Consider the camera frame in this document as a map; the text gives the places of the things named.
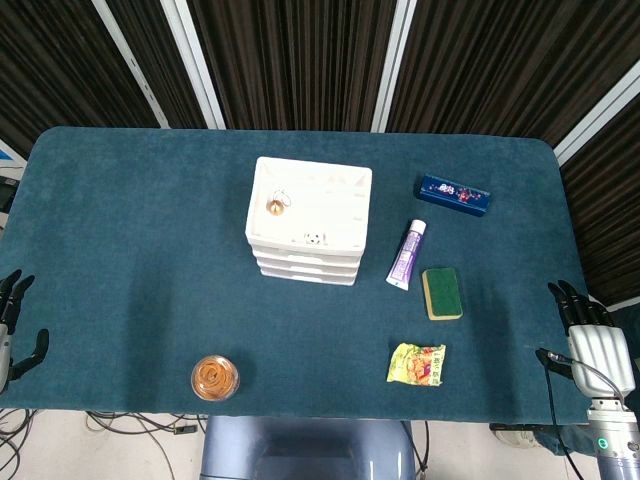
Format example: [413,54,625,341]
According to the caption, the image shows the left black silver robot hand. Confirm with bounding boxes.
[0,269,50,394]

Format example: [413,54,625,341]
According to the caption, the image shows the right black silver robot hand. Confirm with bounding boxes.
[535,279,629,399]

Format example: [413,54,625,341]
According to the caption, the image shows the clear plastic drawer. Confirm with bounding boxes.
[253,256,361,275]
[258,268,358,287]
[248,243,363,262]

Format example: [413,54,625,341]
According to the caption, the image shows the white plastic drawer unit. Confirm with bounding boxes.
[245,156,374,287]

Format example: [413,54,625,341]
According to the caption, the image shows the white power strip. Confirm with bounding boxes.
[489,422,540,446]

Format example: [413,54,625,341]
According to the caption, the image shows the teal table cloth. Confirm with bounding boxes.
[0,125,617,426]

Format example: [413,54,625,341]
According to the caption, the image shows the green yellow sponge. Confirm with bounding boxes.
[421,266,464,321]

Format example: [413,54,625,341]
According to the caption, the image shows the yellow-green snack packet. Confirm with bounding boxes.
[386,342,447,387]

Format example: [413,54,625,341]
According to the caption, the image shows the purple white toothpaste tube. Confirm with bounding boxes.
[384,219,429,291]

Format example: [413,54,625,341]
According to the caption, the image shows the blue floral patterned box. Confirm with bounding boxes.
[414,173,492,219]

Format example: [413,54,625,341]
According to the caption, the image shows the clear jar of rubber bands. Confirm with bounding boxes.
[190,354,241,401]

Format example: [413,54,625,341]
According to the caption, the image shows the small gold bell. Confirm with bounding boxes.
[266,189,293,217]

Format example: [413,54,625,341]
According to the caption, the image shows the blue-grey robot torso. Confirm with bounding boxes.
[199,414,419,480]

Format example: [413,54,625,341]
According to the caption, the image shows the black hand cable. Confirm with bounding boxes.
[542,349,627,480]

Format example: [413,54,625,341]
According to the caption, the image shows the black floor cables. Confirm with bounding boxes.
[0,407,211,480]

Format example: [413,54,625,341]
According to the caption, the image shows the white partition post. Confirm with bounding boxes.
[553,64,640,166]
[159,0,226,130]
[92,0,171,129]
[370,0,419,134]

